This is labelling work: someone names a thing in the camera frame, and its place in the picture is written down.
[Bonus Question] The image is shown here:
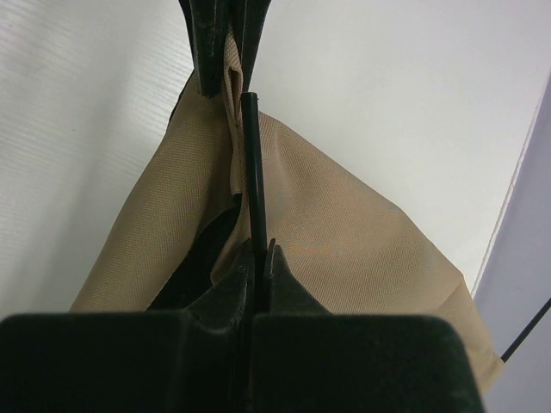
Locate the black tent pole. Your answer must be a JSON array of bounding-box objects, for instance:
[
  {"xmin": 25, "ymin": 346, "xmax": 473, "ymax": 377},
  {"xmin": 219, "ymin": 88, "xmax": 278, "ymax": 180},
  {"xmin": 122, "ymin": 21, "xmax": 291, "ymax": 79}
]
[
  {"xmin": 240, "ymin": 92, "xmax": 269, "ymax": 312},
  {"xmin": 501, "ymin": 298, "xmax": 551, "ymax": 363}
]

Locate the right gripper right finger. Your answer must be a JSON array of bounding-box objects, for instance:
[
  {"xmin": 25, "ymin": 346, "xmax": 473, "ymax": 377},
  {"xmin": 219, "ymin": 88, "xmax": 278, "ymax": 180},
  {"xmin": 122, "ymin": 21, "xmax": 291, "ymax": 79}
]
[{"xmin": 253, "ymin": 243, "xmax": 483, "ymax": 412}]

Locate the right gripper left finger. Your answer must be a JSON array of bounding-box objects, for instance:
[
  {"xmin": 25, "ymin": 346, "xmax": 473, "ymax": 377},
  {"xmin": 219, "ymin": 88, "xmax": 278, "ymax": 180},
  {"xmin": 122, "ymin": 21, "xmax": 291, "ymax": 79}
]
[{"xmin": 1, "ymin": 243, "xmax": 254, "ymax": 412}]

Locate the beige black pet tent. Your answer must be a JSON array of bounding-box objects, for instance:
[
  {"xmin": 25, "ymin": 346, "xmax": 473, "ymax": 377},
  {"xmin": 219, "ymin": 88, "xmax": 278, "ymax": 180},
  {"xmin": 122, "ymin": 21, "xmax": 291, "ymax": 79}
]
[{"xmin": 71, "ymin": 37, "xmax": 503, "ymax": 391}]

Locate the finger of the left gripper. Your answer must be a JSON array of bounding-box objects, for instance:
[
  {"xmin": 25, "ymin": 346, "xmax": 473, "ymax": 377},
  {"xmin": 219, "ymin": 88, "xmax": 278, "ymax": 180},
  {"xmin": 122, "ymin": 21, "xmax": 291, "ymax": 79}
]
[
  {"xmin": 179, "ymin": 0, "xmax": 232, "ymax": 98},
  {"xmin": 234, "ymin": 0, "xmax": 271, "ymax": 92}
]

